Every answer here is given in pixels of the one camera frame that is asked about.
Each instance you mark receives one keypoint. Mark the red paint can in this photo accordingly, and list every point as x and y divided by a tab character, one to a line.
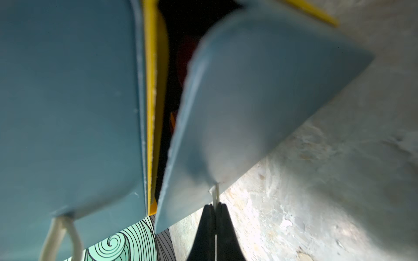
187	47

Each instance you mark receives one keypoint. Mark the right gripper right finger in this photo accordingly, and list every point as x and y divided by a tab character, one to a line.
228	248

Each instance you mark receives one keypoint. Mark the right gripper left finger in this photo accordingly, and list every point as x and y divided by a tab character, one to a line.
204	246

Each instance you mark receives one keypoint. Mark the teal drawer cabinet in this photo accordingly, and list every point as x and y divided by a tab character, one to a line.
73	120

